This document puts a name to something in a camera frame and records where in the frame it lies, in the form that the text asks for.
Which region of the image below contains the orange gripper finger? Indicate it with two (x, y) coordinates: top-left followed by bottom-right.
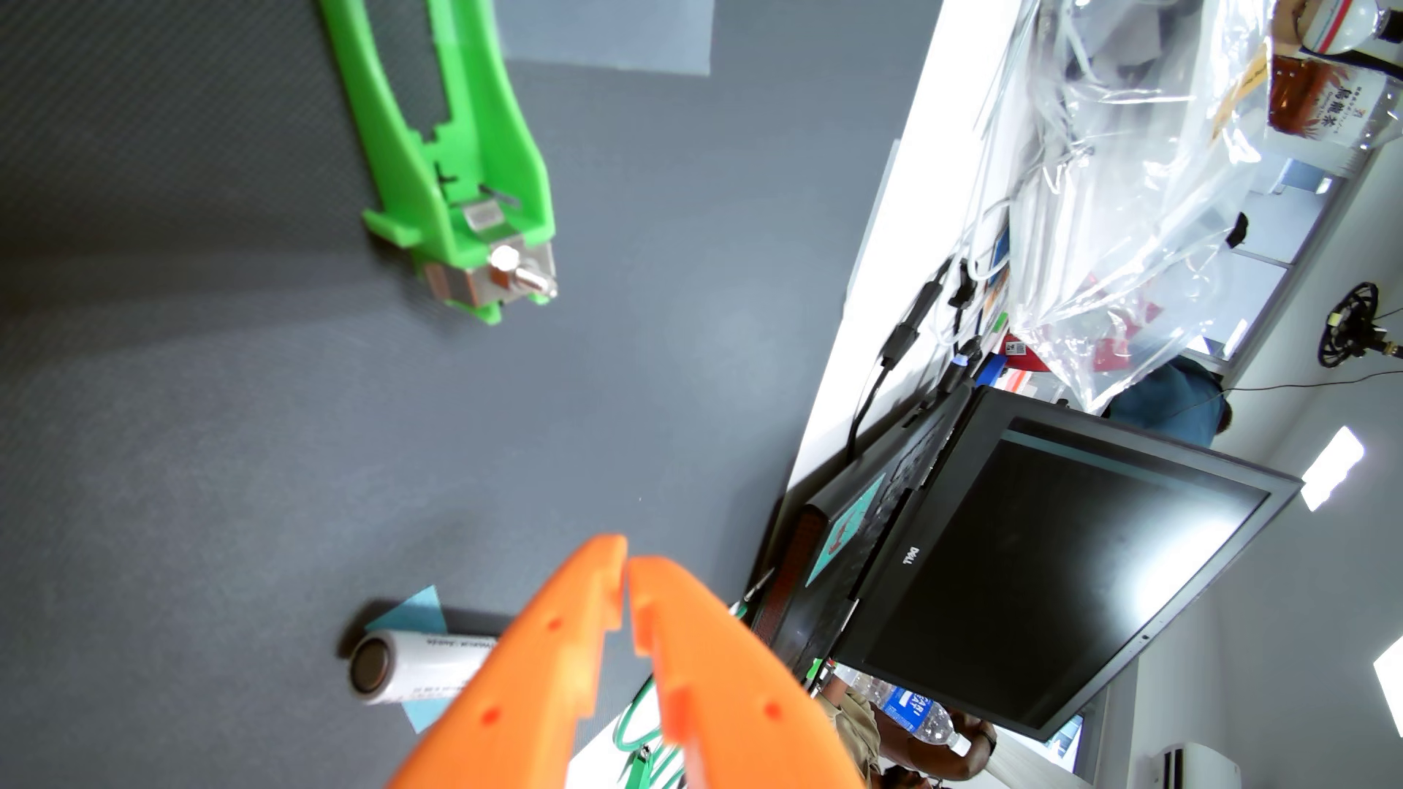
(630, 555), (867, 789)
(386, 535), (628, 789)

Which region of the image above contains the white cylindrical battery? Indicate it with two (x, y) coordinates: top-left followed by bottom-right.
(349, 630), (500, 706)

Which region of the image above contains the green battery holder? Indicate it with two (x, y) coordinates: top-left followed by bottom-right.
(318, 0), (560, 327)

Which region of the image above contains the blue tape piece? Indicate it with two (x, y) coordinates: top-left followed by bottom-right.
(365, 585), (451, 733)

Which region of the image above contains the plastic bottle blue label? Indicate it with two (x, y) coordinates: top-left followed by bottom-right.
(849, 671), (977, 758)

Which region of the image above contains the teal sticker on laptop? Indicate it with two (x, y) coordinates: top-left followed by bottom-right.
(805, 473), (887, 587)

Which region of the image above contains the black Dell laptop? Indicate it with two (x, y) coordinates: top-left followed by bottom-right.
(750, 384), (1306, 741)

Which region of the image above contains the dark grey mat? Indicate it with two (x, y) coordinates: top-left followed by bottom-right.
(0, 0), (944, 789)

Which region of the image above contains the blue red small box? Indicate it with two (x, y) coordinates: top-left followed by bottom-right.
(976, 334), (1056, 392)

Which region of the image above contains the white air conditioner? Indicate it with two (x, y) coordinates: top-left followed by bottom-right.
(1145, 742), (1245, 789)

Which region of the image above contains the person in teal shirt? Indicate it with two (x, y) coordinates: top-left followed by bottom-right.
(1101, 356), (1234, 449)

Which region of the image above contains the clear plastic bag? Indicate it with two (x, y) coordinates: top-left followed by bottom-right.
(976, 0), (1284, 416)

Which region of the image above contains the ceiling light panel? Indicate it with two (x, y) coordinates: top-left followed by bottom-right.
(1373, 636), (1403, 738)
(1301, 425), (1367, 513)

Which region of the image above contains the translucent grey tape strip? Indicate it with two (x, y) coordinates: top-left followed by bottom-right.
(493, 0), (716, 78)

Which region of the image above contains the black round fan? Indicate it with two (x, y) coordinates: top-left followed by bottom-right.
(1318, 281), (1403, 368)

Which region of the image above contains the green wire loop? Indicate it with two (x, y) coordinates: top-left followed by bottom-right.
(612, 674), (686, 789)

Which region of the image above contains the black cable with adapter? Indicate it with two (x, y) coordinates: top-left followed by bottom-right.
(846, 257), (955, 462)

